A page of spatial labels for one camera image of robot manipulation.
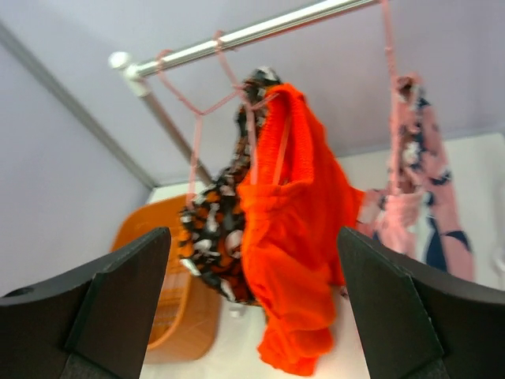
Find orange plastic basket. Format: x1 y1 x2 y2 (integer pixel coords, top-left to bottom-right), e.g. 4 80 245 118
112 195 222 364

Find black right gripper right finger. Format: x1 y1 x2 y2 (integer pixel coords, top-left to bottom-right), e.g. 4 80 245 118
337 227 504 379

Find pink wire hanger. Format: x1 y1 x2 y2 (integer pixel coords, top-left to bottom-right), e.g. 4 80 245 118
380 0 400 194

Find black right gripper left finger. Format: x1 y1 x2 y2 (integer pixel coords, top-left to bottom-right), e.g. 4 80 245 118
1 227 171 378

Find silver clothes rack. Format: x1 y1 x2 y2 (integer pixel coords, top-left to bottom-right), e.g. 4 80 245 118
107 0 382 186

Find black orange patterned shorts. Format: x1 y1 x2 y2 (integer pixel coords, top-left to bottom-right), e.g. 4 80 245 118
178 67 282 307

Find pink hanger under patterned shorts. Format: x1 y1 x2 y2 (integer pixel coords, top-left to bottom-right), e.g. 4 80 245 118
154 49 242 206

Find pink navy patterned shorts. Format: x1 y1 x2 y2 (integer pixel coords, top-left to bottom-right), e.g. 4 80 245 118
357 74 475 281

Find pink hanger under orange shorts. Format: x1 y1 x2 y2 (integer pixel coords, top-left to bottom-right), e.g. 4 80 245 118
207 32 282 190

